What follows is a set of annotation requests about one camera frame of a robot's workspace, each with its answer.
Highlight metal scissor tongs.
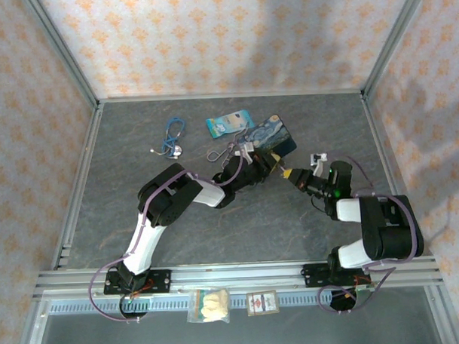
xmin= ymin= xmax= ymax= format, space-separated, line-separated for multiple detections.
xmin=206 ymin=124 xmax=252 ymax=170

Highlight aluminium side table rail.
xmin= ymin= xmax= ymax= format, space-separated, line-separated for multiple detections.
xmin=45 ymin=104 xmax=110 ymax=270
xmin=360 ymin=91 xmax=421 ymax=257

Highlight slotted grey cable tray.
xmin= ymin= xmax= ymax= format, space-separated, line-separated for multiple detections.
xmin=43 ymin=287 xmax=433 ymax=317

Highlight blue stethoscope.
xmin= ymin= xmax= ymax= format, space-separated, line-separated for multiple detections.
xmin=148 ymin=117 xmax=188 ymax=161

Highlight aluminium rear table rail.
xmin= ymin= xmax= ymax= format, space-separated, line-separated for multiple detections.
xmin=96 ymin=87 xmax=366 ymax=106

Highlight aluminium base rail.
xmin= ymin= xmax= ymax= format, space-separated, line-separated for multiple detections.
xmin=32 ymin=256 xmax=445 ymax=301

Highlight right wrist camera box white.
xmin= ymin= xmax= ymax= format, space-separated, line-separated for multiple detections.
xmin=309 ymin=152 xmax=330 ymax=177

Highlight playing card box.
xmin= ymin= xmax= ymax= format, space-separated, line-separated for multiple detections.
xmin=245 ymin=290 xmax=280 ymax=317

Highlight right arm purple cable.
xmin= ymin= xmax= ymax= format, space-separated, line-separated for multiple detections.
xmin=311 ymin=149 xmax=427 ymax=315

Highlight aluminium corner post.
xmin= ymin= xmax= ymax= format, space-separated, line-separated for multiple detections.
xmin=357 ymin=0 xmax=435 ymax=99
xmin=21 ymin=0 xmax=102 ymax=112

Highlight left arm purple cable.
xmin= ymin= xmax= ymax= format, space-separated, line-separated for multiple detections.
xmin=84 ymin=140 xmax=258 ymax=324

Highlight clear bag of crackers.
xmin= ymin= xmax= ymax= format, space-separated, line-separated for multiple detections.
xmin=186 ymin=287 xmax=232 ymax=326

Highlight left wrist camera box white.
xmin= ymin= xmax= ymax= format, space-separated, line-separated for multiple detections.
xmin=234 ymin=139 xmax=258 ymax=162

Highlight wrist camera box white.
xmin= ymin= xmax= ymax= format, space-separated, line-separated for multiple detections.
xmin=309 ymin=152 xmax=330 ymax=177
xmin=234 ymin=139 xmax=258 ymax=162

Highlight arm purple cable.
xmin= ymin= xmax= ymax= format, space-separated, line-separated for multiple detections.
xmin=311 ymin=149 xmax=427 ymax=315
xmin=84 ymin=140 xmax=258 ymax=324

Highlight starry night print box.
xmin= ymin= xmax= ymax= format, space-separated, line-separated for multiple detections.
xmin=239 ymin=114 xmax=299 ymax=160

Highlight blue wet wipes packet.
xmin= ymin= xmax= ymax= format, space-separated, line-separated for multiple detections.
xmin=205 ymin=109 xmax=256 ymax=140

